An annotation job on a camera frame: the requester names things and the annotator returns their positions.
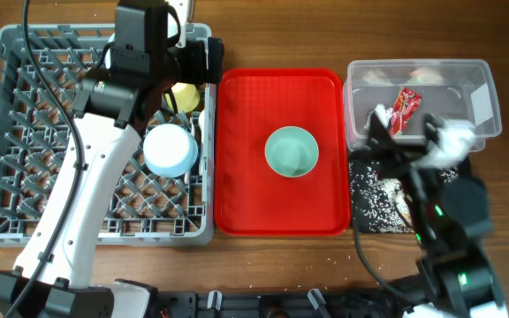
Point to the spilled rice food waste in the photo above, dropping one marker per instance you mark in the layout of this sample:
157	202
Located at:
379	203

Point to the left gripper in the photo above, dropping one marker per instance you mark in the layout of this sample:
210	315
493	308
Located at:
196	52

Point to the grey dishwasher rack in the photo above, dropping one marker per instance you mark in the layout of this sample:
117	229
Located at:
145	210

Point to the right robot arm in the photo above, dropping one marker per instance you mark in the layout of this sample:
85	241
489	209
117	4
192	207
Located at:
455	277

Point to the light blue plate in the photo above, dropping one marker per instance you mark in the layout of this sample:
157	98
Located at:
107	57

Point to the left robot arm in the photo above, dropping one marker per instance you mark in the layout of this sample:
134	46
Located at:
114	102

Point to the black plastic tray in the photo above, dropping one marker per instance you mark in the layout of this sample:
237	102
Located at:
438	200

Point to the clear plastic bin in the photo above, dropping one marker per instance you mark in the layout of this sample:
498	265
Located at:
462	88

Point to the yellow plastic cup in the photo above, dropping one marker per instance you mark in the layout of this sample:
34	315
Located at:
187	96

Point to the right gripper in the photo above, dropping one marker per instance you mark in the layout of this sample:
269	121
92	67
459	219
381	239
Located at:
394	155

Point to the green bowl with food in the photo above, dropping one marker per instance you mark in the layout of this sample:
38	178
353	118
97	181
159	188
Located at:
291	151

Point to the white napkin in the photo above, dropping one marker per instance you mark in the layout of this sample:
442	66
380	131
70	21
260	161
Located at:
384	114

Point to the red snack wrapper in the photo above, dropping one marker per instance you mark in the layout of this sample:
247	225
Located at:
403	109

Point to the red plastic tray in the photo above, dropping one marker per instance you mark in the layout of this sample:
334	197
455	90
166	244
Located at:
251	199

